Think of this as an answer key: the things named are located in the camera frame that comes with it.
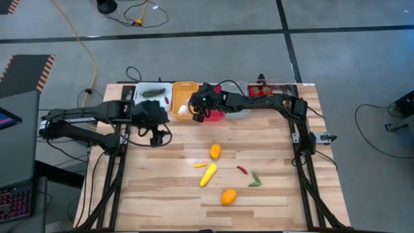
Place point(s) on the yellow power plug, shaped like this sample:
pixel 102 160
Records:
pixel 138 22

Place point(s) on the red toy chili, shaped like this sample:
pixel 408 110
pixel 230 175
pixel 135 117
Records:
pixel 242 170
pixel 167 100

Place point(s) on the black metal frame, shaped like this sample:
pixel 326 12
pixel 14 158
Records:
pixel 306 200
pixel 111 181

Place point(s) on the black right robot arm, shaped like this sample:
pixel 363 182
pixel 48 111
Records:
pixel 258 101

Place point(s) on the large black hazard-striped mat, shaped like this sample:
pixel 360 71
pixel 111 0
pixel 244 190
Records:
pixel 22 74

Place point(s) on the small orange toy carrot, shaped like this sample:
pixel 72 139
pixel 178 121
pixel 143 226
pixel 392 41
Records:
pixel 200 165

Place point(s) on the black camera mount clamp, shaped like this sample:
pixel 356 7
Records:
pixel 261 77

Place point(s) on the yellow toy corn cob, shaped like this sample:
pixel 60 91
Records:
pixel 208 174

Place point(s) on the red plastic basket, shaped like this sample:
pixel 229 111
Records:
pixel 216 116

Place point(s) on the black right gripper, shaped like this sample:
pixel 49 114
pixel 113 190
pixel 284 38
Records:
pixel 207 98

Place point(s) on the yellow-orange plastic basket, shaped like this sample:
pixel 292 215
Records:
pixel 181 94

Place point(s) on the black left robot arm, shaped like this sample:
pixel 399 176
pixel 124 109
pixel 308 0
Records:
pixel 84 115

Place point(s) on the clear plastic basket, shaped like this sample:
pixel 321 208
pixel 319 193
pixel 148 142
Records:
pixel 281 88

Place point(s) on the green toy chili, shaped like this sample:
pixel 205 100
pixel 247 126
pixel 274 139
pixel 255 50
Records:
pixel 255 184
pixel 255 177

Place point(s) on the small black hazard-striped mat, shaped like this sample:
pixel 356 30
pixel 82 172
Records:
pixel 6 4

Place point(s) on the white plastic basket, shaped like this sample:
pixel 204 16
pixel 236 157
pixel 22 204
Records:
pixel 161 85

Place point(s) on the black equipment box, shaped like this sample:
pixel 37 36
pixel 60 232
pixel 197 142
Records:
pixel 404 103

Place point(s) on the computer monitor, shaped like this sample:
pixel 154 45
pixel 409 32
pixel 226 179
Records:
pixel 8 119

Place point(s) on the grey plastic basket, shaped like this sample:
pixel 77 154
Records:
pixel 239 115

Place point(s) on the black round stand base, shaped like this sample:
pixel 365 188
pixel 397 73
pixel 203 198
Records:
pixel 106 6

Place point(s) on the grey desk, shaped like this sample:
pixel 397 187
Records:
pixel 19 155

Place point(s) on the white toy garlic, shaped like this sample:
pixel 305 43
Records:
pixel 182 110

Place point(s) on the red toy tomato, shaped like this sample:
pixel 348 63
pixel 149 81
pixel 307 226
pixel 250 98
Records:
pixel 266 90
pixel 255 91

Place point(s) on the backlit computer keyboard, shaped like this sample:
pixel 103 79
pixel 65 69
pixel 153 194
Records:
pixel 14 204

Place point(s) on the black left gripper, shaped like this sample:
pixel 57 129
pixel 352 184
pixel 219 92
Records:
pixel 148 113

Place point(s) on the dark green toy cucumber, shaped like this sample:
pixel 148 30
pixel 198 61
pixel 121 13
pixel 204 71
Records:
pixel 153 93

